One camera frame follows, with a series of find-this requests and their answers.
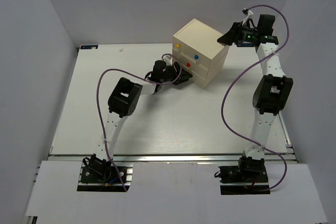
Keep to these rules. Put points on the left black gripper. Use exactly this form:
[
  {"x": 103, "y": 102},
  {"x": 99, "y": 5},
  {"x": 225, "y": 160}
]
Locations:
[{"x": 177, "y": 73}]

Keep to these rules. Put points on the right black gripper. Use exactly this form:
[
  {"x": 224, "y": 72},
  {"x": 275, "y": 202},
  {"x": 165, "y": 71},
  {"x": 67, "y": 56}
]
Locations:
[{"x": 237, "y": 35}]

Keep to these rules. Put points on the red knob drawer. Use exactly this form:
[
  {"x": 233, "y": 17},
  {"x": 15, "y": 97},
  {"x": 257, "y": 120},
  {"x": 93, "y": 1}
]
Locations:
[
  {"x": 197, "y": 77},
  {"x": 195, "y": 63}
]

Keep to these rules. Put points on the blue knob drawer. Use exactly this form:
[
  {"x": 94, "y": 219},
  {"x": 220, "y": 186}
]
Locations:
[{"x": 197, "y": 57}]

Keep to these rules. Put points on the cream drawer cabinet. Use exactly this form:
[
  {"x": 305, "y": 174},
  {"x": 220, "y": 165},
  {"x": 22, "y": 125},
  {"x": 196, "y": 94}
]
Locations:
[{"x": 203, "y": 38}]

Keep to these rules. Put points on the yellow knob drawer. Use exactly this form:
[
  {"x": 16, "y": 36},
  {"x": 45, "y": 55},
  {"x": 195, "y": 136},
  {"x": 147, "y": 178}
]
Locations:
[{"x": 178, "y": 46}]

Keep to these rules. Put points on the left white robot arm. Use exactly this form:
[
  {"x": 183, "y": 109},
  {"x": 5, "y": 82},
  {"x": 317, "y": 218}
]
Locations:
[{"x": 124, "y": 98}]

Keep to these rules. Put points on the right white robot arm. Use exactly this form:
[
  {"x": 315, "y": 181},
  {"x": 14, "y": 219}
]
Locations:
[{"x": 265, "y": 38}]

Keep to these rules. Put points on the right blue label sticker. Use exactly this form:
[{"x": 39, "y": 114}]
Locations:
[{"x": 244, "y": 45}]

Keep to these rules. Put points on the blue label sticker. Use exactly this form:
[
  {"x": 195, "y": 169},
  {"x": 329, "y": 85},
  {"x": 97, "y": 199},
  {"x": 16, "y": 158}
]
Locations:
[
  {"x": 244, "y": 45},
  {"x": 88, "y": 47}
]

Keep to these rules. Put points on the left blue label sticker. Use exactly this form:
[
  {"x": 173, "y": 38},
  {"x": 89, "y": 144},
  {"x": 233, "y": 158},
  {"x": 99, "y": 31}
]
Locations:
[{"x": 88, "y": 47}]

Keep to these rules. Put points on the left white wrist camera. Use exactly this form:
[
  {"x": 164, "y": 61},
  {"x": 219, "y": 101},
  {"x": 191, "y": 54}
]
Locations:
[{"x": 168, "y": 58}]

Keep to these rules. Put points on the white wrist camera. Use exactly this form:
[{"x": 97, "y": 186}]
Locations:
[
  {"x": 248, "y": 14},
  {"x": 168, "y": 58}
]

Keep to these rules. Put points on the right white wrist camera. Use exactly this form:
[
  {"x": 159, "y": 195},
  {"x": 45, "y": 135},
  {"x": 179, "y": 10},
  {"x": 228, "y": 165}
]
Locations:
[{"x": 248, "y": 14}]

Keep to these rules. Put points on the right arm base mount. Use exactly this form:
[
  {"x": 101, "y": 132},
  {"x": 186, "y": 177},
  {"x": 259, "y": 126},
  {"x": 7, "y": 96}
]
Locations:
[{"x": 249, "y": 177}]

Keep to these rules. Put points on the aluminium right rail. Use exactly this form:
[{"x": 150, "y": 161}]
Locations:
[{"x": 284, "y": 134}]

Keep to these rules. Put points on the aluminium rail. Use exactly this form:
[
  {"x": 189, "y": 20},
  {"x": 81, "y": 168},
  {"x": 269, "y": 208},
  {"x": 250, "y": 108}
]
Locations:
[
  {"x": 284, "y": 134},
  {"x": 290, "y": 157}
]

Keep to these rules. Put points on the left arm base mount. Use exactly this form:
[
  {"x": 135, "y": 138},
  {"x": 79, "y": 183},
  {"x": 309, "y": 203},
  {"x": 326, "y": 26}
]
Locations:
[{"x": 102, "y": 177}]

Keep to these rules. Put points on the aluminium front rail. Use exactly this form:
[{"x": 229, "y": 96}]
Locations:
[{"x": 290, "y": 157}]

